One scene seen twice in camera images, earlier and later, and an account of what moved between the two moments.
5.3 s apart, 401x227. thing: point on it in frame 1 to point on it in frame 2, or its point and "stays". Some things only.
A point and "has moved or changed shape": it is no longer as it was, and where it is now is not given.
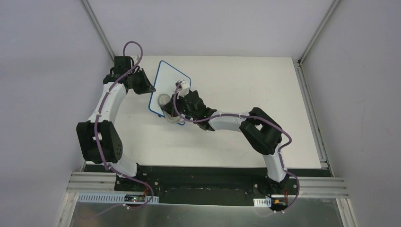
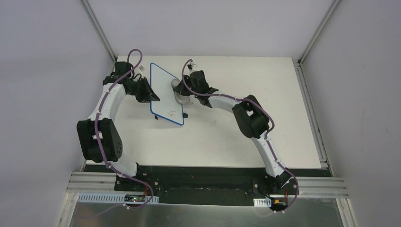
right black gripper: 175,104 to 184,86
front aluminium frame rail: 82,183 stays
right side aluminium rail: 318,134 stays
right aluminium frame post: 318,32 stays
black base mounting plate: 232,185 stays
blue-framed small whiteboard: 167,76 has moved or changed shape
